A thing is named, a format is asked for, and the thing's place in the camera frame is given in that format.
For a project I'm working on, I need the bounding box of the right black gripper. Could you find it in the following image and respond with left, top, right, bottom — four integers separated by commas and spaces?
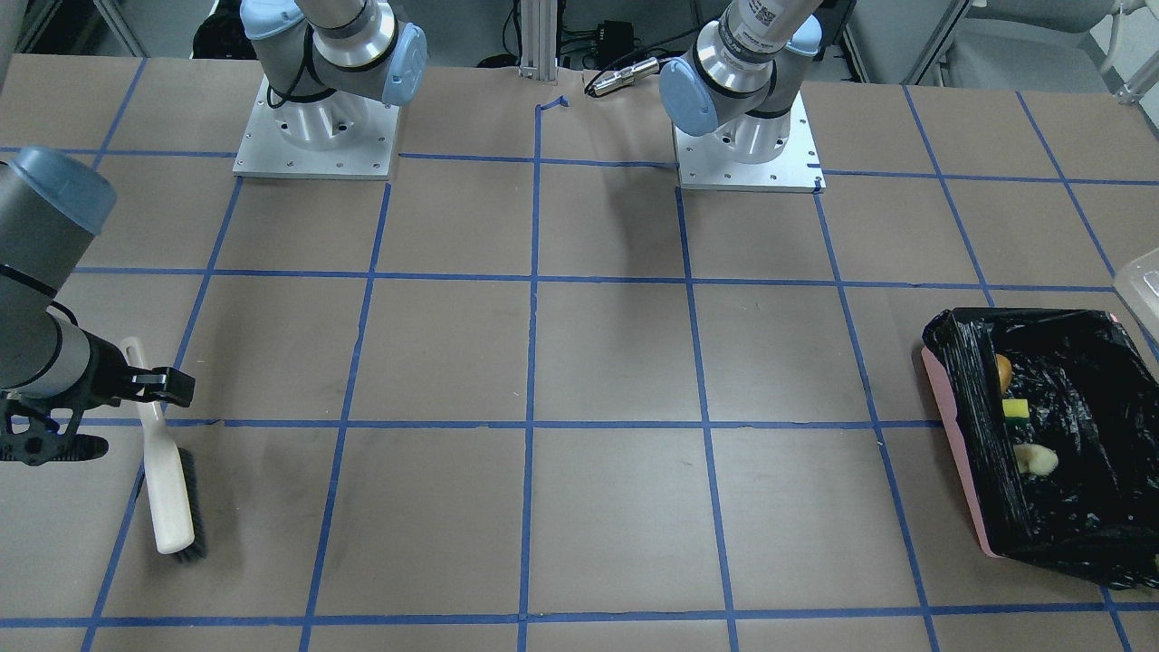
1, 340, 196, 466

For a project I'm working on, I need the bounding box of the white hand brush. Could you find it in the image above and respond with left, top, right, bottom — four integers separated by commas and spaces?
121, 337, 206, 564

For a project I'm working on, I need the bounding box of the yellow potato toy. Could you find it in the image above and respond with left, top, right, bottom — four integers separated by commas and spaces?
994, 354, 1013, 396

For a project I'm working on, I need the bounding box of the yellow green sponge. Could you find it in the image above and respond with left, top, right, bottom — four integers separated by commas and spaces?
1001, 398, 1030, 424

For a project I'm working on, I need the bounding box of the white plastic dustpan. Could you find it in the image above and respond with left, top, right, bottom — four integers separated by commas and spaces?
1113, 248, 1159, 340

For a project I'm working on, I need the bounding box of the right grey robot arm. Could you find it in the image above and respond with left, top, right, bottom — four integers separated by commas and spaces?
1, 1, 429, 466

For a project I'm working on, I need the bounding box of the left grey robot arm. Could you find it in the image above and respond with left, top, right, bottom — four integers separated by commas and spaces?
659, 1, 822, 137

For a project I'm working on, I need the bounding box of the pink bin with black bag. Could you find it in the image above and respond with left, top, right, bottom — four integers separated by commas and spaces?
923, 308, 1156, 589

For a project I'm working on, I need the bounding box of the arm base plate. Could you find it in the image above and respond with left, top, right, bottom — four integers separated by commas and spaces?
672, 91, 828, 195
233, 78, 400, 181

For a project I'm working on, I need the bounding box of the aluminium frame post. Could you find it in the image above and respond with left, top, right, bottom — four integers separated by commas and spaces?
517, 0, 560, 85

